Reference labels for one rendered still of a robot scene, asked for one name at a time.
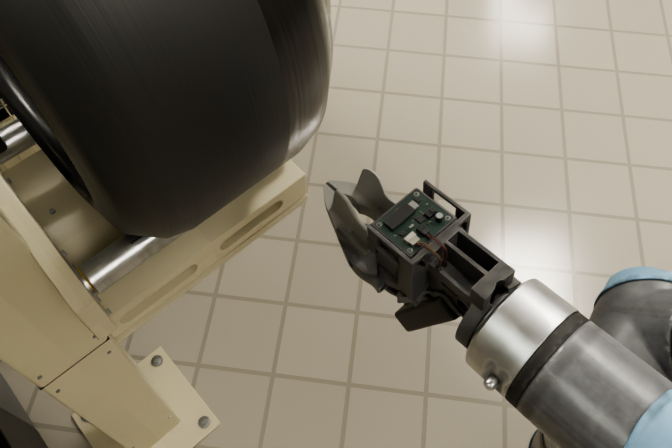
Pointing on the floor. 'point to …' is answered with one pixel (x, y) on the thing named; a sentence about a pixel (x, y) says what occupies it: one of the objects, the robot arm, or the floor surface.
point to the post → (73, 353)
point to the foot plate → (194, 407)
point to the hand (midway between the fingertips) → (336, 195)
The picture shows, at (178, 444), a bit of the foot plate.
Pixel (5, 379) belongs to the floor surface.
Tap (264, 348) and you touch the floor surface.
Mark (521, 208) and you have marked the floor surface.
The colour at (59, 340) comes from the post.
